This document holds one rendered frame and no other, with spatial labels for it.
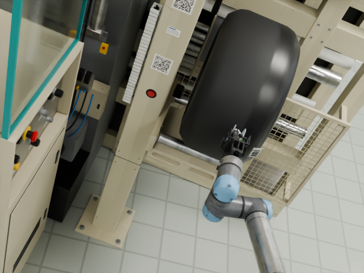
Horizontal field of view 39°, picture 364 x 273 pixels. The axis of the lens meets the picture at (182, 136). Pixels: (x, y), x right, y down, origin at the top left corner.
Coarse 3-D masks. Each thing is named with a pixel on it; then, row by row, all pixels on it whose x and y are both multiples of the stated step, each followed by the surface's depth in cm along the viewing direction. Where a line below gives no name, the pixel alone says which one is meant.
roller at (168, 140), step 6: (162, 138) 219; (168, 138) 220; (174, 138) 221; (168, 144) 220; (174, 144) 220; (180, 144) 220; (180, 150) 221; (186, 150) 220; (192, 150) 220; (198, 156) 221; (204, 156) 220; (210, 162) 222; (216, 162) 221
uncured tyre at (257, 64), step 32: (224, 32) 189; (256, 32) 188; (288, 32) 195; (224, 64) 183; (256, 64) 183; (288, 64) 186; (192, 96) 230; (224, 96) 183; (256, 96) 183; (192, 128) 194; (224, 128) 189; (256, 128) 187
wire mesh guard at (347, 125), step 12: (312, 108) 251; (276, 120) 261; (288, 120) 259; (300, 120) 257; (312, 120) 255; (336, 120) 251; (324, 132) 258; (288, 144) 269; (336, 144) 261; (300, 156) 273; (324, 156) 268; (252, 168) 287; (288, 168) 281; (300, 168) 279; (312, 168) 278; (276, 180) 289; (252, 192) 299; (288, 204) 298
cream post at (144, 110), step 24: (168, 0) 184; (168, 24) 190; (192, 24) 188; (168, 48) 197; (144, 72) 208; (144, 96) 216; (144, 120) 225; (120, 144) 239; (144, 144) 235; (120, 168) 250; (120, 192) 262; (96, 216) 280; (120, 216) 292
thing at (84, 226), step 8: (96, 200) 298; (88, 208) 293; (96, 208) 295; (128, 208) 301; (88, 216) 290; (128, 216) 298; (80, 224) 285; (88, 224) 286; (120, 224) 292; (128, 224) 294; (80, 232) 282; (88, 232) 283; (96, 232) 284; (104, 232) 286; (120, 232) 289; (104, 240) 282; (112, 240) 284; (120, 240) 286; (120, 248) 283
